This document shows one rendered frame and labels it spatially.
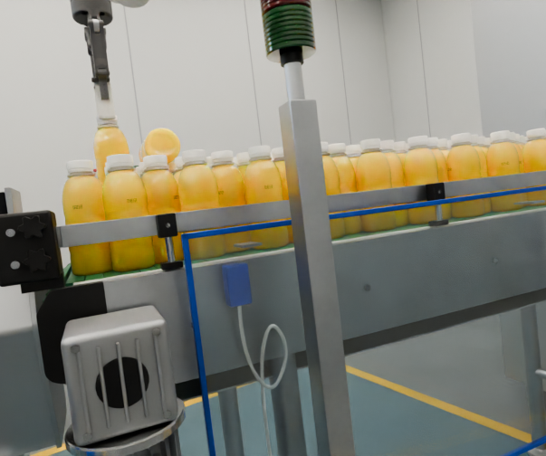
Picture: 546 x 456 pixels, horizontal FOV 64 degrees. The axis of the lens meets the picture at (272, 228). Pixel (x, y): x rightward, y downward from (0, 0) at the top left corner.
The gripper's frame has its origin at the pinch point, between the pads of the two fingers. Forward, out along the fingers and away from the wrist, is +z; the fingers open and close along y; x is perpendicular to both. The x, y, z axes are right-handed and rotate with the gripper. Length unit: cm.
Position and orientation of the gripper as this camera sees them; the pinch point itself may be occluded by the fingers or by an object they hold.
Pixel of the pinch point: (104, 104)
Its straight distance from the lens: 96.4
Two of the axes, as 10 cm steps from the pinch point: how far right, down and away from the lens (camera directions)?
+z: 1.2, 9.9, 0.5
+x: 9.2, -1.3, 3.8
